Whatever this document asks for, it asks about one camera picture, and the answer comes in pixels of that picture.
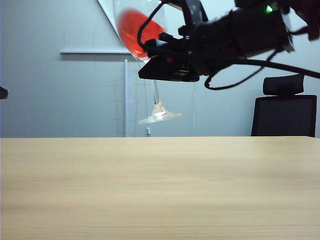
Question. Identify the white horizontal wall rail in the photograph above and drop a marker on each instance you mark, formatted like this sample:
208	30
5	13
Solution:
87	52

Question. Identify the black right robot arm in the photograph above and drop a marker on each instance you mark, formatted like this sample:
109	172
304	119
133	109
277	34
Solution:
260	27

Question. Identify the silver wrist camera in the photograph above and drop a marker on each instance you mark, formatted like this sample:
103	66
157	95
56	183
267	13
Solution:
178	6

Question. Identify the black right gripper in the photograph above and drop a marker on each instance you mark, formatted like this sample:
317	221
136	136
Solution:
212	42

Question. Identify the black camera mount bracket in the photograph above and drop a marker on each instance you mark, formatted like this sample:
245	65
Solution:
195	12

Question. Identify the clear glass goblet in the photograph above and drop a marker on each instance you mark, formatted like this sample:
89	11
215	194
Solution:
160	116

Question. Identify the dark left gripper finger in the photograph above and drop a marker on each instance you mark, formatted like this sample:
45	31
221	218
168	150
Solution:
3	93

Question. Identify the small white clip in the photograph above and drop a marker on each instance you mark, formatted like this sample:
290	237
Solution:
148	131

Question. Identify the red liquid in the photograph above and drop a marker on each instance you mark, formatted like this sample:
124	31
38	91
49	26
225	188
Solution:
130	27

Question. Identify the black office chair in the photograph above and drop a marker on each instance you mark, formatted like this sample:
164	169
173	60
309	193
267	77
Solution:
283	117

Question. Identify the white diagonal wall rail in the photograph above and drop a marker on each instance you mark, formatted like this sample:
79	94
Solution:
107	15

